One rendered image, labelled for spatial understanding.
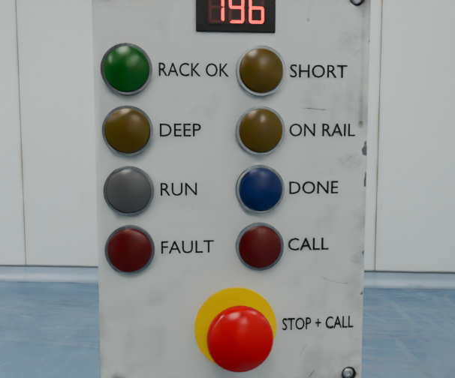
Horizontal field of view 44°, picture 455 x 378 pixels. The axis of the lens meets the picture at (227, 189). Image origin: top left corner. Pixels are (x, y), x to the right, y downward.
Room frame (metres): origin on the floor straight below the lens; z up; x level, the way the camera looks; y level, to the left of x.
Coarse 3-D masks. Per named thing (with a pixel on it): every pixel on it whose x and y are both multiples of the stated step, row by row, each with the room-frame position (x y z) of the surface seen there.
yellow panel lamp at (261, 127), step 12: (252, 120) 0.34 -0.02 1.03; (264, 120) 0.34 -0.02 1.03; (276, 120) 0.34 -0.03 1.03; (240, 132) 0.34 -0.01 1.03; (252, 132) 0.34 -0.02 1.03; (264, 132) 0.34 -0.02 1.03; (276, 132) 0.34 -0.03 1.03; (252, 144) 0.34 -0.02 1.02; (264, 144) 0.34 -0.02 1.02; (276, 144) 0.35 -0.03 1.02
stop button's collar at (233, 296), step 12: (228, 288) 0.35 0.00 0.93; (240, 288) 0.35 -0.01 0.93; (216, 300) 0.34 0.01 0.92; (228, 300) 0.34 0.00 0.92; (240, 300) 0.35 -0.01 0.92; (252, 300) 0.35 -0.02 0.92; (264, 300) 0.35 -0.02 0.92; (204, 312) 0.34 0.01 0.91; (216, 312) 0.34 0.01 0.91; (264, 312) 0.35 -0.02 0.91; (204, 324) 0.34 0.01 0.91; (336, 324) 0.36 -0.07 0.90; (348, 324) 0.36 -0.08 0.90; (204, 336) 0.34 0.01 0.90; (204, 348) 0.34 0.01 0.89
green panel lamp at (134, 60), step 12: (120, 48) 0.33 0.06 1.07; (132, 48) 0.34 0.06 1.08; (108, 60) 0.33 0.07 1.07; (120, 60) 0.33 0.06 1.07; (132, 60) 0.33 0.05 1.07; (144, 60) 0.34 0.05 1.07; (108, 72) 0.33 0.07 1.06; (120, 72) 0.33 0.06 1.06; (132, 72) 0.33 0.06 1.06; (144, 72) 0.34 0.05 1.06; (120, 84) 0.33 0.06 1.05; (132, 84) 0.33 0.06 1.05
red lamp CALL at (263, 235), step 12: (252, 228) 0.35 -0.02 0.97; (264, 228) 0.34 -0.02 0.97; (240, 240) 0.34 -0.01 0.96; (252, 240) 0.34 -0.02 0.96; (264, 240) 0.34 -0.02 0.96; (276, 240) 0.34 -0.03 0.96; (240, 252) 0.34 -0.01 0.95; (252, 252) 0.34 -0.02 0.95; (264, 252) 0.34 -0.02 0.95; (276, 252) 0.34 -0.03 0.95; (252, 264) 0.34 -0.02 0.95; (264, 264) 0.34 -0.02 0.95
